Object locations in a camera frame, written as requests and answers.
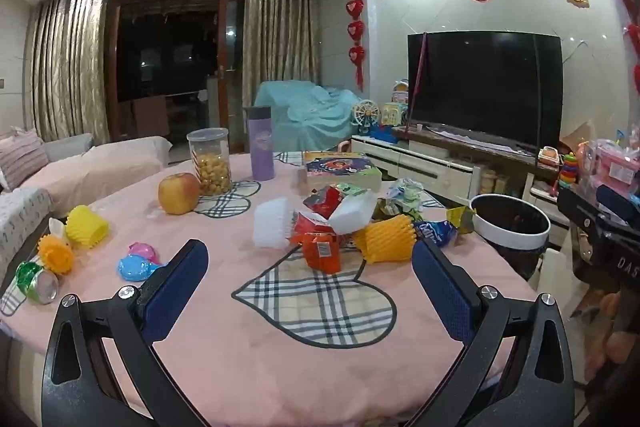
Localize teal covered armchair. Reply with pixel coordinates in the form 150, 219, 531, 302
254, 80, 364, 153

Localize black white-rimmed trash bin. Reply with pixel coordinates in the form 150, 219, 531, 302
470, 194, 551, 281

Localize green milk carton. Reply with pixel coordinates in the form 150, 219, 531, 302
325, 182, 371, 200

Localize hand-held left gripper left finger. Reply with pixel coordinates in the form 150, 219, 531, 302
41, 238, 210, 427

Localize yellow foam net sleeve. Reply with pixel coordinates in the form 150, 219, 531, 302
65, 205, 111, 251
362, 214, 418, 264

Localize red wall garland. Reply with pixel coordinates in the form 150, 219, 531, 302
602, 0, 640, 94

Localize red snack wrapper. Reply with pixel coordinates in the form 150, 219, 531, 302
291, 186, 351, 240

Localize blue plastic toy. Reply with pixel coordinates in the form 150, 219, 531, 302
117, 254, 164, 283

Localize white TV stand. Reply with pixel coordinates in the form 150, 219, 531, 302
350, 126, 562, 208

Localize person's right hand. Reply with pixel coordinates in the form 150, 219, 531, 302
584, 293, 640, 376

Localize pale plastic wrapper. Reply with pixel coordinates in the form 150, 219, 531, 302
375, 177, 427, 221

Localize blue snack wrapper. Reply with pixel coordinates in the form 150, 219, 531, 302
414, 219, 459, 249

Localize pink plaid-heart tablecloth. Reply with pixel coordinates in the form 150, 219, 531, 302
0, 149, 547, 427

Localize yellow green snack wrapper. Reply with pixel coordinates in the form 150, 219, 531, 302
445, 205, 476, 236

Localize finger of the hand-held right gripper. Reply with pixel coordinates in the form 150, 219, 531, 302
557, 186, 640, 293
596, 183, 640, 229

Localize glass sliding door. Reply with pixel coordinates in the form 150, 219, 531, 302
106, 0, 246, 144

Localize rainbow stacking ring toy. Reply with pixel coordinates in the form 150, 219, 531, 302
559, 153, 579, 190

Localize green drink can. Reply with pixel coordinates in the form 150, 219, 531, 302
15, 259, 60, 306

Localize cream chair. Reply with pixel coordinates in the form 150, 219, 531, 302
539, 247, 572, 294

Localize red hanging heart decoration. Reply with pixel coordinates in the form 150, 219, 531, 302
346, 0, 367, 93

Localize beige patterned curtain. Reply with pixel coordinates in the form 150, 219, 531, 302
243, 0, 321, 106
25, 0, 110, 146

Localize stacked yellow containers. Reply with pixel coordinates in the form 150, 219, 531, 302
480, 167, 511, 196

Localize pink covered sofa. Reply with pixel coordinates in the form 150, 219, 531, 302
0, 127, 174, 279

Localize clear plastic snack jar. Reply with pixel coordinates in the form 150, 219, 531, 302
186, 128, 234, 198

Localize small red carton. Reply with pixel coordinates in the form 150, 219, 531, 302
302, 231, 344, 271

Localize striped pillow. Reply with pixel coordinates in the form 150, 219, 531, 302
0, 128, 50, 190

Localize colourful puzzle box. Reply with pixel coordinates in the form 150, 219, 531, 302
301, 151, 384, 192

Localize pink toy boxes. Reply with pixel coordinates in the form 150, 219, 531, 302
580, 139, 640, 208

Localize pink plastic toy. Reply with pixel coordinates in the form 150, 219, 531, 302
127, 241, 161, 264

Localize orange foam flower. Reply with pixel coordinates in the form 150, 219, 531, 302
39, 234, 76, 276

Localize white foam net sleeve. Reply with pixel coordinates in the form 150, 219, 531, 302
252, 198, 301, 251

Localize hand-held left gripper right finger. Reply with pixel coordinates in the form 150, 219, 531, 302
405, 238, 577, 427

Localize pink stick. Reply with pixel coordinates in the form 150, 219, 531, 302
407, 33, 430, 136

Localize apple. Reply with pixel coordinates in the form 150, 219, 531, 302
158, 173, 202, 216

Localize purple thermos bottle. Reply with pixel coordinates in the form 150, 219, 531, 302
243, 106, 275, 182

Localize black television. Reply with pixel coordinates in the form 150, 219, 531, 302
406, 31, 564, 154

